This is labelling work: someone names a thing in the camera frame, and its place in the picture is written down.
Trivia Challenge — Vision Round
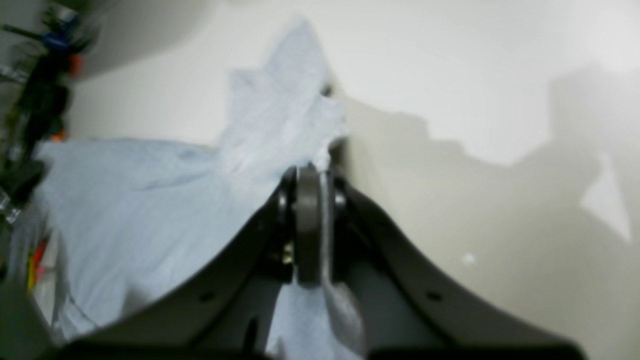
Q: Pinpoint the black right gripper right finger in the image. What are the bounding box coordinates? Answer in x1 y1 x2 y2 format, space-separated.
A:
320 173 585 360

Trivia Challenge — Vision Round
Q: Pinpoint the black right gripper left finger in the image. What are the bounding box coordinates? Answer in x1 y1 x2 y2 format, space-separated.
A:
52 167 297 360

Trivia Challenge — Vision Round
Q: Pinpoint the grey T-shirt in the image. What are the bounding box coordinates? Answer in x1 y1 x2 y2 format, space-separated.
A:
1 21 348 343

